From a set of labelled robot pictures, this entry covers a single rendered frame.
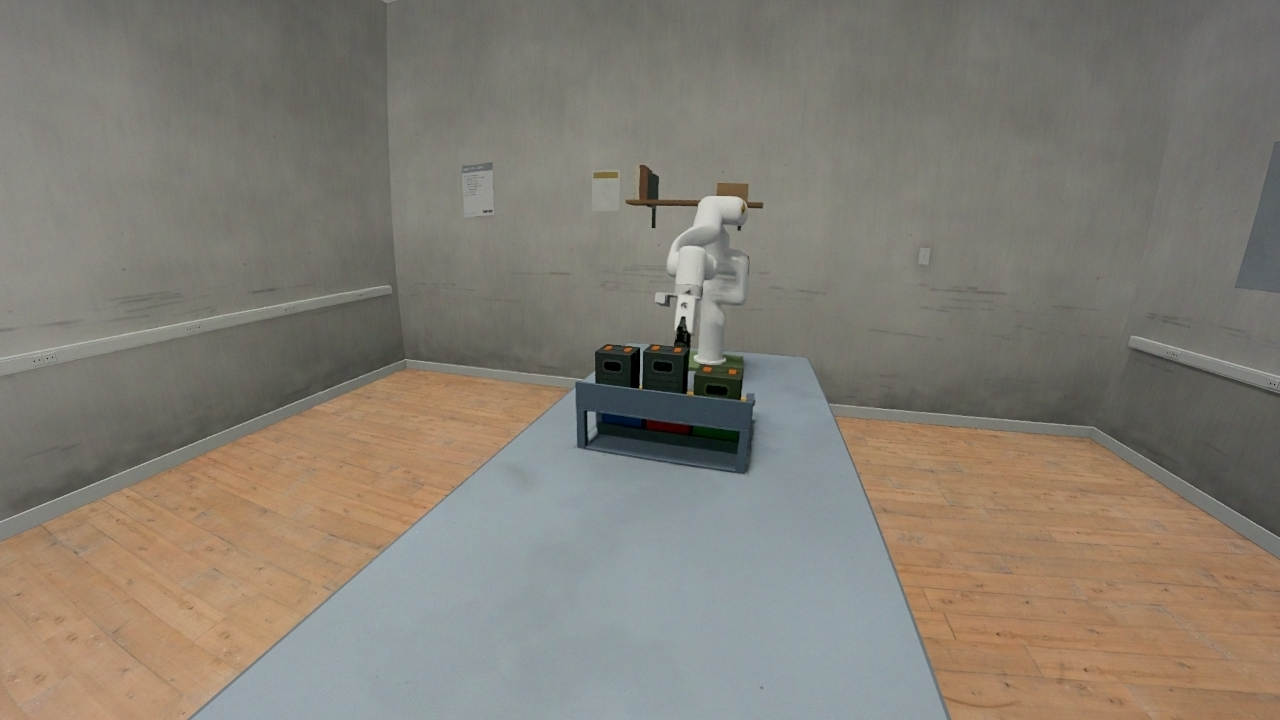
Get green open bin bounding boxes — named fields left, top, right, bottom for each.
left=692, top=427, right=739, bottom=441

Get blue bin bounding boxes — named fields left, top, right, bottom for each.
left=602, top=414, right=646, bottom=429

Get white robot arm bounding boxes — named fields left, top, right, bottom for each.
left=655, top=196, right=749, bottom=365

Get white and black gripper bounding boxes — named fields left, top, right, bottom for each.
left=675, top=293, right=701, bottom=348

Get red open bin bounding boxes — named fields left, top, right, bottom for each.
left=646, top=420, right=692, bottom=436

